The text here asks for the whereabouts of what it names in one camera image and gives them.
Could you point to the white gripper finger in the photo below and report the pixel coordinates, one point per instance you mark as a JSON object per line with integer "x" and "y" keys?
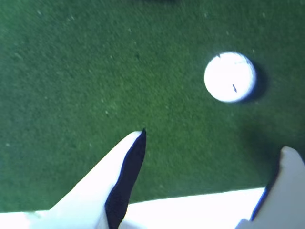
{"x": 286, "y": 190}
{"x": 95, "y": 190}

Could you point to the white golf ball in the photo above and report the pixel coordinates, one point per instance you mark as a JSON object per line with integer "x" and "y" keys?
{"x": 230, "y": 76}

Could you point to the long green putting mat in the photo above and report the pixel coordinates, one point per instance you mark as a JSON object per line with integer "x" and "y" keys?
{"x": 95, "y": 83}

